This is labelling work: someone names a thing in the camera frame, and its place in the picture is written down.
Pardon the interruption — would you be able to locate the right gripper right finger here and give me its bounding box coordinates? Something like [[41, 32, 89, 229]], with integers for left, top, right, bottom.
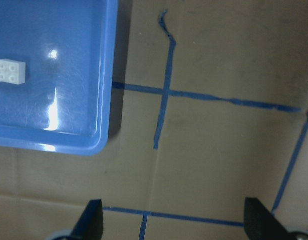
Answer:
[[243, 197, 296, 240]]

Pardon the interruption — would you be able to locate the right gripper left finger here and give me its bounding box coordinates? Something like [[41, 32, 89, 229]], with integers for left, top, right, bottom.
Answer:
[[70, 199, 103, 240]]

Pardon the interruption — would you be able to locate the white block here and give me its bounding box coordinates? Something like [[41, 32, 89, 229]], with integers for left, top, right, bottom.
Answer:
[[0, 59, 26, 85]]

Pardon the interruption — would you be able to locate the blue plastic tray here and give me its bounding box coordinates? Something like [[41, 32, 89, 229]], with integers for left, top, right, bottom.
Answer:
[[0, 0, 118, 156]]

